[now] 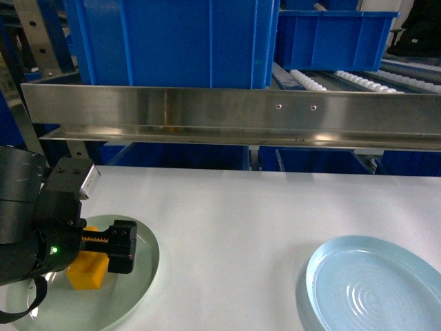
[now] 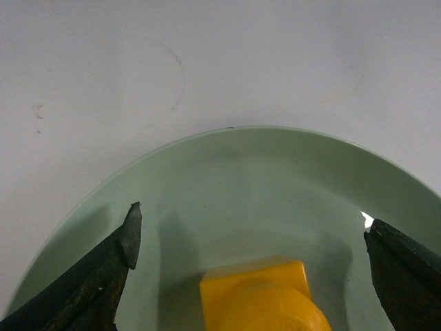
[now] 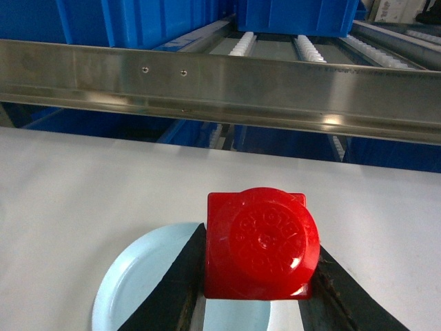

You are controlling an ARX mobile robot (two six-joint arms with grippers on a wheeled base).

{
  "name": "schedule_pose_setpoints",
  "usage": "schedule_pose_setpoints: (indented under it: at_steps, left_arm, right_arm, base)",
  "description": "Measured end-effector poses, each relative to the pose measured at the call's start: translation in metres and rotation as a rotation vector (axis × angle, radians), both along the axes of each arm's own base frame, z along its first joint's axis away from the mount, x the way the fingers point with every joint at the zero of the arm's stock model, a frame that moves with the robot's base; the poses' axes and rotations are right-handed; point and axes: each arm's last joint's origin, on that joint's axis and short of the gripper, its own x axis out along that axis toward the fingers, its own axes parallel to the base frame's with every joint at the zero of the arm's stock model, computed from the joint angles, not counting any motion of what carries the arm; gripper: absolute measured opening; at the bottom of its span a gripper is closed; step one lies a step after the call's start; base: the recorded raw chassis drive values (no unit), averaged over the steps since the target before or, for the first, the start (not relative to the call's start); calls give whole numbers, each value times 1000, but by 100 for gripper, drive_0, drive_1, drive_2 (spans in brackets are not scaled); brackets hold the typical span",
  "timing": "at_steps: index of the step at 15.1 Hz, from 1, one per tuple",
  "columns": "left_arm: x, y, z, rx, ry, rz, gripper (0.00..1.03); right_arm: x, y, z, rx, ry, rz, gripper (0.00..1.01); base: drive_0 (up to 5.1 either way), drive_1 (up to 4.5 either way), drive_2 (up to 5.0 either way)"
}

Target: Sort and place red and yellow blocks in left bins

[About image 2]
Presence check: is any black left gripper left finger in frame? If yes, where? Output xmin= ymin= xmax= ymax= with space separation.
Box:
xmin=1 ymin=202 xmax=142 ymax=330

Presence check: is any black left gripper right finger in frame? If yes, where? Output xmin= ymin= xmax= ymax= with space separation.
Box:
xmin=364 ymin=219 xmax=440 ymax=330

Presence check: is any yellow two-stud toy block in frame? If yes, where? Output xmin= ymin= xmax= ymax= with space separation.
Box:
xmin=200 ymin=256 xmax=331 ymax=330

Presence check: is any pale green plate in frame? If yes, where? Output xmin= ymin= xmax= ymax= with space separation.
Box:
xmin=7 ymin=127 xmax=440 ymax=330

